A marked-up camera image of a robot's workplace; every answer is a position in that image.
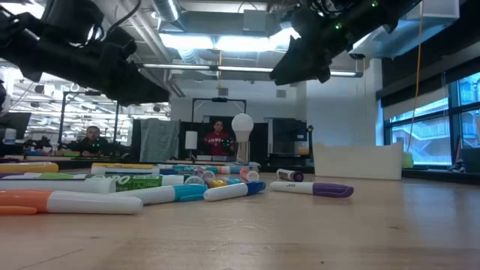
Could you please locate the black cabinet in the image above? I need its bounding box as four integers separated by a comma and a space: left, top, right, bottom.
271, 117, 309, 155

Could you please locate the blue thick marker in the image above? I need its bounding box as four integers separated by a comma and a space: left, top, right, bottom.
228, 165, 260, 174

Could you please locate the dark blue Expo marker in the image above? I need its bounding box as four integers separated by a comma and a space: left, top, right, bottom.
91, 166, 180, 176

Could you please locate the small purple cap marker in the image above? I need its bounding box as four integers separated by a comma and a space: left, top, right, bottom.
269, 181, 355, 199

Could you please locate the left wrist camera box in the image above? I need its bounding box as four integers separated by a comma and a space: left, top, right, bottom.
106, 26, 139, 63

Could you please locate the yellow chalk marker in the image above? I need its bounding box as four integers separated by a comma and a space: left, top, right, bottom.
0, 161, 60, 174

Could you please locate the large window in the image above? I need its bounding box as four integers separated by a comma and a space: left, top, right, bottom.
381, 55, 480, 170

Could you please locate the white translucent bin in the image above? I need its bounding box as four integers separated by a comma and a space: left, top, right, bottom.
312, 141, 405, 182

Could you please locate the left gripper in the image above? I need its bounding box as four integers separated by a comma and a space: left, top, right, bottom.
55, 40, 170, 107

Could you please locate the pink slim marker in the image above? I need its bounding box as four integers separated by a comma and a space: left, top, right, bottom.
238, 167, 260, 183

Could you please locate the white light bulb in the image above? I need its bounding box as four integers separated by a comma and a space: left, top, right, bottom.
230, 112, 255, 143

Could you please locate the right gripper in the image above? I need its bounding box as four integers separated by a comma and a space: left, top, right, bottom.
268, 5, 363, 86

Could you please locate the green Expo marker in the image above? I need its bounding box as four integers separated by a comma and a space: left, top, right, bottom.
37, 172, 185, 193

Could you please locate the black monitor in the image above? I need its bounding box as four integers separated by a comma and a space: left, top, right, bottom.
0, 111, 33, 140

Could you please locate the long ceiling light tube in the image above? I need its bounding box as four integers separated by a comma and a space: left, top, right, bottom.
140, 62, 364, 78

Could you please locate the silver air duct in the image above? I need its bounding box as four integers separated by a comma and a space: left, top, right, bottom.
151, 0, 182, 23

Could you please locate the person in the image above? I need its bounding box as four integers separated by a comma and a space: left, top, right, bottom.
203, 119, 236, 157
55, 125, 113, 158

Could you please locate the small orange cap marker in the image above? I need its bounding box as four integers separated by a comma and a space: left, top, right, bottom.
0, 189, 144, 216

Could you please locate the grey cloth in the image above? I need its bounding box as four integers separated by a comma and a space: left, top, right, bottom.
139, 118, 182, 164

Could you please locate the teal Expo marker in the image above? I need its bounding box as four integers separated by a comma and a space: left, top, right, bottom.
157, 163, 221, 175

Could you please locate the yellow hanging cable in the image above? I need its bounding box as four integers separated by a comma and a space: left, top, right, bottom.
406, 0, 424, 143

